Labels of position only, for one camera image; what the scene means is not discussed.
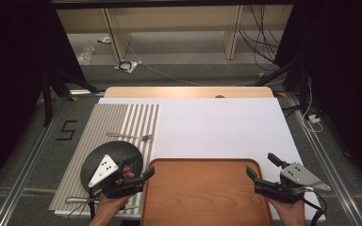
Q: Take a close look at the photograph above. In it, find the beige wooden shelf unit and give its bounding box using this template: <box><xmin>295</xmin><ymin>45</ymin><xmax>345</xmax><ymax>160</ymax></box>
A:
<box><xmin>56</xmin><ymin>5</ymin><xmax>294</xmax><ymax>62</ymax></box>

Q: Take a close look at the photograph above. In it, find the person's right hand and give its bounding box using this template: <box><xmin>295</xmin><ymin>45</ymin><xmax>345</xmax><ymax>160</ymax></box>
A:
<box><xmin>268</xmin><ymin>197</ymin><xmax>306</xmax><ymax>226</ymax></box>

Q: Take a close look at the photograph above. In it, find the bundle of black cables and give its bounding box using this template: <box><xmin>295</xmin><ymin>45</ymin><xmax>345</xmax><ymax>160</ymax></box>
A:
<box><xmin>238</xmin><ymin>4</ymin><xmax>285</xmax><ymax>72</ymax></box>

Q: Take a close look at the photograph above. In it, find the white board sheet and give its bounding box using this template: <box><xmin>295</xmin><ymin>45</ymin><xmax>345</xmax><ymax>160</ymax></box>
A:
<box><xmin>54</xmin><ymin>97</ymin><xmax>326</xmax><ymax>221</ymax></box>

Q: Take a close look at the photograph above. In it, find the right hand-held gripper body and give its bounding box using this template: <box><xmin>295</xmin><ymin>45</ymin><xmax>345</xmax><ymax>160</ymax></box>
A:
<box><xmin>254</xmin><ymin>161</ymin><xmax>332</xmax><ymax>205</ymax></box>

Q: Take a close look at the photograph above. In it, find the packaged black cable coil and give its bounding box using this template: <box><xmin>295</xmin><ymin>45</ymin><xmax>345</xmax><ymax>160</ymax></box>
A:
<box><xmin>113</xmin><ymin>59</ymin><xmax>139</xmax><ymax>74</ymax></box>

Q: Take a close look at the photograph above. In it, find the metal floor rail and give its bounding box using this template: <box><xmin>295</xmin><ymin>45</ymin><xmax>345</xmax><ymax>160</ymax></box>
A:
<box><xmin>286</xmin><ymin>92</ymin><xmax>360</xmax><ymax>226</ymax></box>
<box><xmin>0</xmin><ymin>97</ymin><xmax>69</xmax><ymax>226</ymax></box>

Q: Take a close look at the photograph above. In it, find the thin white adapter cable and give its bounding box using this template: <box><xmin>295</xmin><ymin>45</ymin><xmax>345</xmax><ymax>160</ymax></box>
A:
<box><xmin>301</xmin><ymin>83</ymin><xmax>325</xmax><ymax>134</ymax></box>

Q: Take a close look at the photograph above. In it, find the person's left hand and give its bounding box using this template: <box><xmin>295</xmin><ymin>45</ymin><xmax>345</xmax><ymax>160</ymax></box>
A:
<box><xmin>89</xmin><ymin>168</ymin><xmax>137</xmax><ymax>222</ymax></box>

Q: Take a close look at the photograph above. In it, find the brown wooden tray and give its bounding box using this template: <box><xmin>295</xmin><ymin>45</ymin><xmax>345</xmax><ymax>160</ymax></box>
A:
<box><xmin>140</xmin><ymin>157</ymin><xmax>275</xmax><ymax>226</ymax></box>

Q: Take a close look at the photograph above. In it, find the striped placemat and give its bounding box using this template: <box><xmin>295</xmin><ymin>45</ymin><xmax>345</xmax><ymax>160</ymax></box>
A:
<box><xmin>48</xmin><ymin>103</ymin><xmax>160</xmax><ymax>218</ymax></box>

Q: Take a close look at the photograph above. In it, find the clear plastic bag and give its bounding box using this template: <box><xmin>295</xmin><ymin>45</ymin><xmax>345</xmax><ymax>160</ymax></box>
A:
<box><xmin>76</xmin><ymin>44</ymin><xmax>95</xmax><ymax>66</ymax></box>

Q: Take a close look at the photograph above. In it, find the black curtain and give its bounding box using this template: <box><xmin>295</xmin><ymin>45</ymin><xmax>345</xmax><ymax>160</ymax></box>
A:
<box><xmin>0</xmin><ymin>0</ymin><xmax>88</xmax><ymax>202</ymax></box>
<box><xmin>272</xmin><ymin>0</ymin><xmax>362</xmax><ymax>199</ymax></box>

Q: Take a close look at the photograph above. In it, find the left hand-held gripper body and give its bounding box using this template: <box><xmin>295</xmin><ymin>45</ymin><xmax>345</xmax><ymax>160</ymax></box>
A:
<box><xmin>88</xmin><ymin>153</ymin><xmax>146</xmax><ymax>200</ymax></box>

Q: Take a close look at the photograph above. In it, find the silver fork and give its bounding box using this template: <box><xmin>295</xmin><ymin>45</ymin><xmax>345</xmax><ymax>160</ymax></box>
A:
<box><xmin>106</xmin><ymin>132</ymin><xmax>154</xmax><ymax>142</ymax></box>

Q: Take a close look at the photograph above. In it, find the black metal stand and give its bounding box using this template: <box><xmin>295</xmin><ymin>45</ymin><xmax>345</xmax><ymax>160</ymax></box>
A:
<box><xmin>41</xmin><ymin>60</ymin><xmax>106</xmax><ymax>128</ymax></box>
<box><xmin>253</xmin><ymin>51</ymin><xmax>311</xmax><ymax>115</ymax></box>

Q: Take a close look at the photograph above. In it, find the long white floor cable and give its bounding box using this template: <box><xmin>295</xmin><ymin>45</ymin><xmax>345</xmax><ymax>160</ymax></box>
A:
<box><xmin>122</xmin><ymin>40</ymin><xmax>256</xmax><ymax>88</ymax></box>

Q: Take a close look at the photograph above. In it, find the black textured plate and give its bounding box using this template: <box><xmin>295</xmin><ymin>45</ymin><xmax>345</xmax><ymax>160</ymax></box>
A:
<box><xmin>79</xmin><ymin>140</ymin><xmax>144</xmax><ymax>193</ymax></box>

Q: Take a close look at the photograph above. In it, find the right hand-held gripper cable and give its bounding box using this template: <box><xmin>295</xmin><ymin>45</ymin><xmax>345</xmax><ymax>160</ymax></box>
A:
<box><xmin>301</xmin><ymin>189</ymin><xmax>328</xmax><ymax>226</ymax></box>

